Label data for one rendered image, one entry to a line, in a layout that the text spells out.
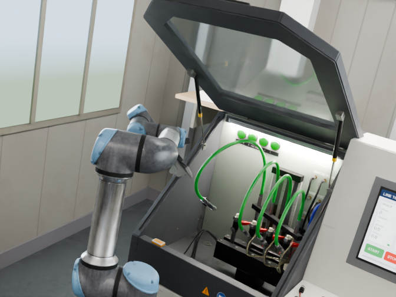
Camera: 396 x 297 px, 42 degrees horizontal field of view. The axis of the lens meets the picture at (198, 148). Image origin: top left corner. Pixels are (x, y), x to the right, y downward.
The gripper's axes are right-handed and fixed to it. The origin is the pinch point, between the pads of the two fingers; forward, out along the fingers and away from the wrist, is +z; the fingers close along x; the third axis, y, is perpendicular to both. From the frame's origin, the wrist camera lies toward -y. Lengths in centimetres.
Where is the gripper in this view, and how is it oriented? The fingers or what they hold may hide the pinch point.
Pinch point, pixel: (188, 172)
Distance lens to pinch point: 212.9
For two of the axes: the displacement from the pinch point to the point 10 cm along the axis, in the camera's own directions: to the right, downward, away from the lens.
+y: -7.4, 6.3, -2.2
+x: 3.7, 1.1, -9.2
